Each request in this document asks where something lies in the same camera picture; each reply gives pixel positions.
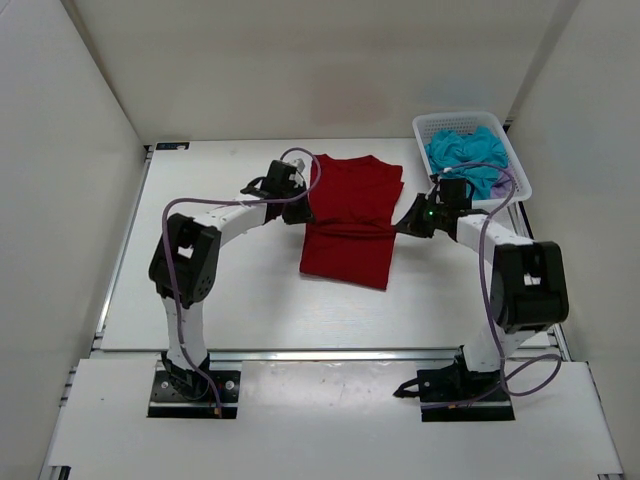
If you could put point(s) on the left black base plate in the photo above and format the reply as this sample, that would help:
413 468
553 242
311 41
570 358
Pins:
169 401

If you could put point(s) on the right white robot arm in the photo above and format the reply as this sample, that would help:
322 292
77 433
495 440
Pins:
522 281

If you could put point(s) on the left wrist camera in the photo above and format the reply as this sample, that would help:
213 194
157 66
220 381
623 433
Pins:
298 164

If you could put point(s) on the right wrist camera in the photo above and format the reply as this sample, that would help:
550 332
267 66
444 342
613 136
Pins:
435 180

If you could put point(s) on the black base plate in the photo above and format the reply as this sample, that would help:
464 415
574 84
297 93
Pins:
169 401
452 394

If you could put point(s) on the white plastic basket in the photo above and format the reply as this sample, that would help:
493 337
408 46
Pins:
466 122

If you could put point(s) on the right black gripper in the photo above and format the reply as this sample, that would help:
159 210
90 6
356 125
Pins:
412 224

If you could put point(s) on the teal t-shirt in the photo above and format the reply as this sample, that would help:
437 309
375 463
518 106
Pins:
477 157

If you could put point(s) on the red t-shirt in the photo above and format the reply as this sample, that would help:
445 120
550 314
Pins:
352 238

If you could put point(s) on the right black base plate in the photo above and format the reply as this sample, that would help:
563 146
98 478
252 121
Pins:
452 394

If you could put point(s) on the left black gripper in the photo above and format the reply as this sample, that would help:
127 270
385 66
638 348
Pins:
303 215

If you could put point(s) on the lavender t-shirt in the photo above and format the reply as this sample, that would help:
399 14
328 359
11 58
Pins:
503 185

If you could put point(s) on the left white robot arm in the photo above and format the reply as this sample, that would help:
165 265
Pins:
185 262

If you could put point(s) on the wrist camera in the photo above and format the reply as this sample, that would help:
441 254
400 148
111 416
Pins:
435 180
298 164

